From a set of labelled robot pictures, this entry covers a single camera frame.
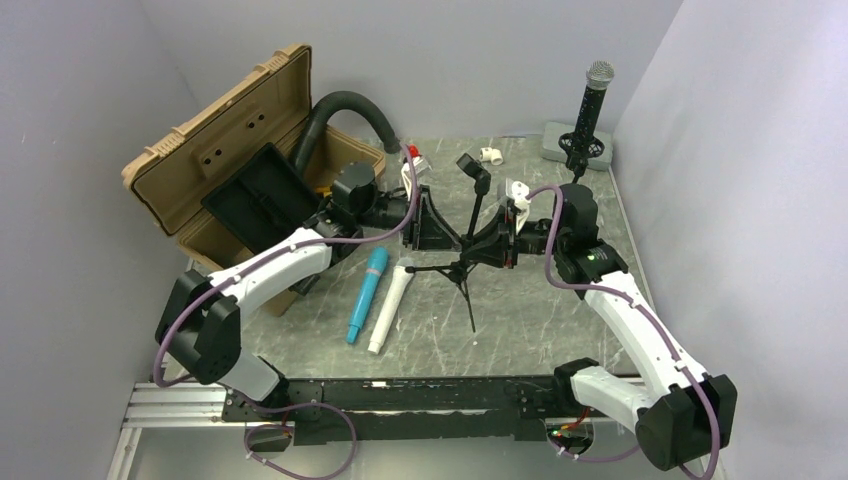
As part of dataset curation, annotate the white microphone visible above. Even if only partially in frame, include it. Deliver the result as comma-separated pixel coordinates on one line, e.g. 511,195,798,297
368,257,415,355

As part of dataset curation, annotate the black tripod stand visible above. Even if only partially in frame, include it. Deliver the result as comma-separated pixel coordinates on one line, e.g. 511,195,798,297
558,132,605,184
405,153,491,333

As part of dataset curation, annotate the black glitter microphone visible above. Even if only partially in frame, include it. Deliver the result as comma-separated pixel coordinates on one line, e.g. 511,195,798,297
573,60,615,140

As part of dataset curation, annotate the white pipe elbow fitting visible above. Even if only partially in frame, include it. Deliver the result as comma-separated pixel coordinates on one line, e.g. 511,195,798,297
479,147,504,166

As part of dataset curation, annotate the black corrugated hose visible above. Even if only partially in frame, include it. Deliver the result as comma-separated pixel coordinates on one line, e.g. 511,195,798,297
292,90,403,178

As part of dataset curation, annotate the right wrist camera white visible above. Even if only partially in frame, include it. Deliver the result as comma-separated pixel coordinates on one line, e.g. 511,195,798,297
504,178,532,233

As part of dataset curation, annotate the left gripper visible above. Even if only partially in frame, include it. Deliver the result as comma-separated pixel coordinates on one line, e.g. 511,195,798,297
356,186,462,254

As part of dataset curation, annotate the cyan blue microphone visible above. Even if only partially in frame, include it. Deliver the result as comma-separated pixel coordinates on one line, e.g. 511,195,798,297
346,247,389,344

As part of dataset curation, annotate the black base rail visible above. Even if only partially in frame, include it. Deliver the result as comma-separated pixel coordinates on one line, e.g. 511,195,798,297
221,375,595,446

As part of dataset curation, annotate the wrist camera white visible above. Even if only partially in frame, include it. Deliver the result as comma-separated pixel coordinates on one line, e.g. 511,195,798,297
401,144,432,198
504,178,532,233

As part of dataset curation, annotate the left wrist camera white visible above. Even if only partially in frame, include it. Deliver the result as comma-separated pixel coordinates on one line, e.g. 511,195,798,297
401,144,432,198

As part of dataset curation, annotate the aluminium frame rail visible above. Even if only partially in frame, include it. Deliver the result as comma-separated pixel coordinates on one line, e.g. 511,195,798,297
110,382,651,479

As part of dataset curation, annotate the tan plastic tool case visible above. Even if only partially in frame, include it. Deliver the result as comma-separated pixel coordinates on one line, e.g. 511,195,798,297
121,43,388,317

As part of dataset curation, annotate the black tray insert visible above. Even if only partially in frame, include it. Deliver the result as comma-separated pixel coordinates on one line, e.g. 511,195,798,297
201,143,321,254

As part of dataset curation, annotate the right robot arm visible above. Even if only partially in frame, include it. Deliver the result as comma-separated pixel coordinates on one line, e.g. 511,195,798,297
462,181,738,479

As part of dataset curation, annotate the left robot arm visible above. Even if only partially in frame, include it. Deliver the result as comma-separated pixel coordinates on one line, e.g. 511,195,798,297
153,155,430,420

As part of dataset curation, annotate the grey plastic case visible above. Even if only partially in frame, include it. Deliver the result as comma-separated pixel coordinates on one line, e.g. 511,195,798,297
540,121,613,171

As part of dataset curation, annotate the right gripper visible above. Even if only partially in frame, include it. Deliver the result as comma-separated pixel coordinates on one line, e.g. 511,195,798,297
462,205,569,268

